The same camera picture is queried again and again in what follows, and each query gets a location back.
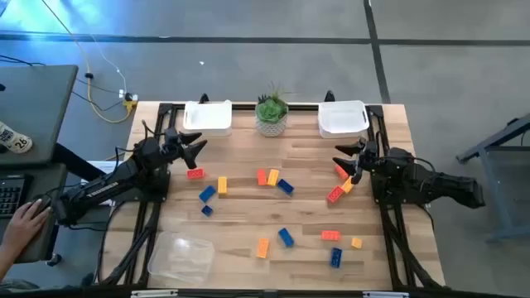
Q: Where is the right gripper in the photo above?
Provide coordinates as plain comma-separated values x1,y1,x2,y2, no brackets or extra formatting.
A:
331,140,380,185

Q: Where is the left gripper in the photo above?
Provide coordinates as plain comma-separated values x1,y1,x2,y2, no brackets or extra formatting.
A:
160,127,208,171

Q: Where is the person's forearm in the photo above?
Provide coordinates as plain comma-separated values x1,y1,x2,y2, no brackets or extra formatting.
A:
0,243,17,282

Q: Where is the white plastic bin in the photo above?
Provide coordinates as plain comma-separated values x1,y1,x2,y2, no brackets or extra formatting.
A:
317,99,371,140
182,99,234,138

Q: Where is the potted succulent plant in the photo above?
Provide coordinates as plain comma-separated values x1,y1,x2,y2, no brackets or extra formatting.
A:
254,81,290,138

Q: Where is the clear plastic container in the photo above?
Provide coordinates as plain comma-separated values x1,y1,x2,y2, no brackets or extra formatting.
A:
147,230,216,287

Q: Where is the black desk leg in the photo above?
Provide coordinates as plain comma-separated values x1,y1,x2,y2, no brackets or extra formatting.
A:
52,142,107,183

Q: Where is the orange-yellow toy brick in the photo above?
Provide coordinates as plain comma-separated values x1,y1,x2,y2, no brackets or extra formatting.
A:
255,238,271,260

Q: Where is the dark grey keyboard desk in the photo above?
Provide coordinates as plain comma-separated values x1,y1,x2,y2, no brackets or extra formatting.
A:
0,163,70,265

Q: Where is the grey desk top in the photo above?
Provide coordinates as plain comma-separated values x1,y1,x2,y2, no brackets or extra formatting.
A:
0,64,80,166

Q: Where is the person's hand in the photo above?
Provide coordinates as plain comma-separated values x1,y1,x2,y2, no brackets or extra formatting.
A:
2,198,53,264

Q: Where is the black keyboard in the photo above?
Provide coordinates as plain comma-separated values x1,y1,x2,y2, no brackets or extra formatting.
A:
0,174,27,219

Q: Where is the black aluminium table frame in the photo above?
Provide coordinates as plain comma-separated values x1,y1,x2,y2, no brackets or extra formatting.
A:
94,101,447,298

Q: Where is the black floor cable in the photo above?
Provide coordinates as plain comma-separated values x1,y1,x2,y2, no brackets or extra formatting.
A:
0,55,46,67
70,76,125,113

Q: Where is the white cable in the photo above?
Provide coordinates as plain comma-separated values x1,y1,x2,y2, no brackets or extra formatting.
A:
89,33,128,99

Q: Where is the yellow cable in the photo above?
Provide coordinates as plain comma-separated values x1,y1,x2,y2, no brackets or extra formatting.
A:
40,0,136,124

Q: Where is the white bracket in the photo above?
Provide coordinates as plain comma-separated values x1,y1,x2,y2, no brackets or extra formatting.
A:
130,289,179,298
362,291,410,298

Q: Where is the blue-grey table frame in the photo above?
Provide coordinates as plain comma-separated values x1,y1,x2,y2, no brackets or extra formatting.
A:
456,112,530,243

